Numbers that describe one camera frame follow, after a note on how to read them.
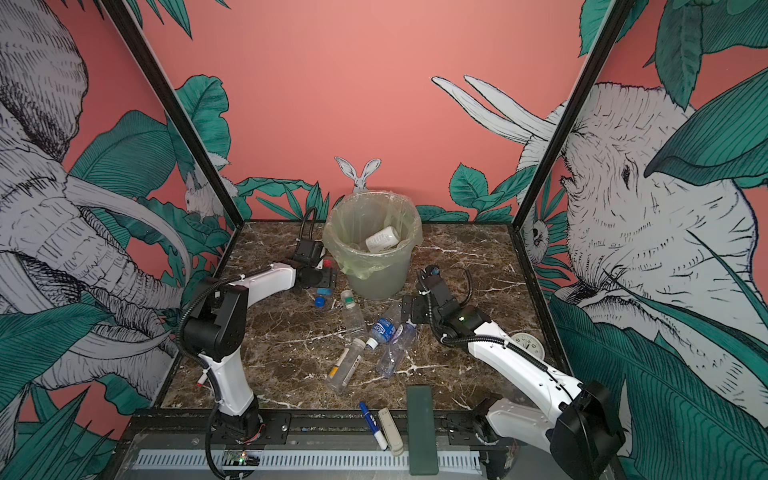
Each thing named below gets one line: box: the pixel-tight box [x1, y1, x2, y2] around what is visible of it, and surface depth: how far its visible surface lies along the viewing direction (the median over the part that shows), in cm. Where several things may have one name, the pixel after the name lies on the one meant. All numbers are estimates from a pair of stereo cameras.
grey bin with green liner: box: [322, 191, 423, 301], surface depth 92 cm
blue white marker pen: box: [360, 401, 389, 451], surface depth 75 cm
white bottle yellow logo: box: [365, 226, 400, 253], surface depth 98 cm
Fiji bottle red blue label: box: [314, 287, 333, 308], surface depth 97 cm
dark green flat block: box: [406, 385, 439, 476], surface depth 75 cm
